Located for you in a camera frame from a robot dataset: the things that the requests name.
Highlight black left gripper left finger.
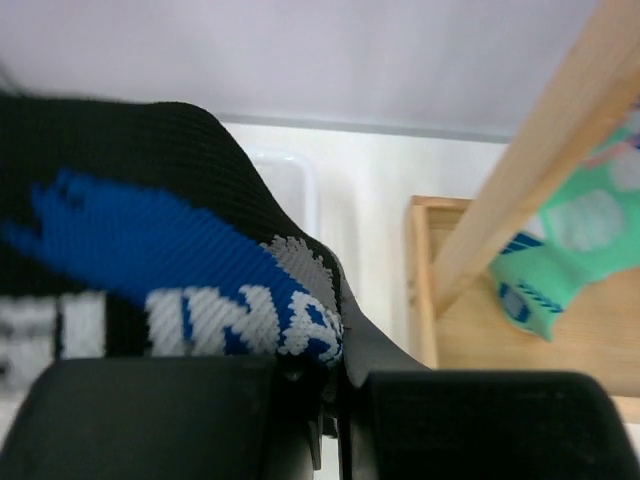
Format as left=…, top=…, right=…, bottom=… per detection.
left=1, top=357, right=320, bottom=479

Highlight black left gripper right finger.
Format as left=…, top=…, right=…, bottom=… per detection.
left=338, top=285, right=639, bottom=479

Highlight black blue sport sock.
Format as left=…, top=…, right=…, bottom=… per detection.
left=1, top=96, right=343, bottom=391

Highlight green sock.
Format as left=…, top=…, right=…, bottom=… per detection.
left=489, top=106, right=639, bottom=340

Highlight wooden hanger rack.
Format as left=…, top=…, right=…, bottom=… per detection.
left=406, top=1, right=639, bottom=397

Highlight white plastic basket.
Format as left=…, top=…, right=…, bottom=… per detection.
left=244, top=146, right=320, bottom=237

